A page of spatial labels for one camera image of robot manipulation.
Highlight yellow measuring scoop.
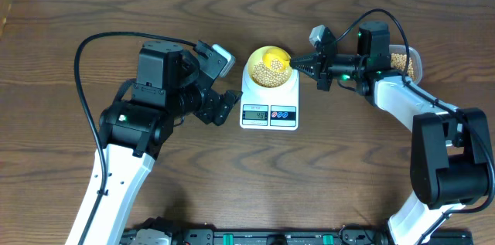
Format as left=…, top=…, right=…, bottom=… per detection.
left=262, top=47, right=290, bottom=72

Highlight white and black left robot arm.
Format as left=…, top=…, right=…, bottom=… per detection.
left=67, top=41, right=242, bottom=244

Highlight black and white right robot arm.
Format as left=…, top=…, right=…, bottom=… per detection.
left=290, top=22, right=494, bottom=244

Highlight soybeans in yellow bowl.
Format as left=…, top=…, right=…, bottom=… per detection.
left=251, top=60, right=292, bottom=88

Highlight yellow bowl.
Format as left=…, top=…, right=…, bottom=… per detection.
left=247, top=46, right=276, bottom=84

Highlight white digital kitchen scale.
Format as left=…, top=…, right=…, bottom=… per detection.
left=239, top=59, right=299, bottom=131

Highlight clear plastic container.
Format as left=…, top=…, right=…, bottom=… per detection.
left=389, top=45, right=423, bottom=84

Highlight soybeans in container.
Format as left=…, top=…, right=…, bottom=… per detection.
left=391, top=53, right=416, bottom=80

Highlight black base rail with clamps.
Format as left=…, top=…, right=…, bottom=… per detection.
left=119, top=217, right=475, bottom=245

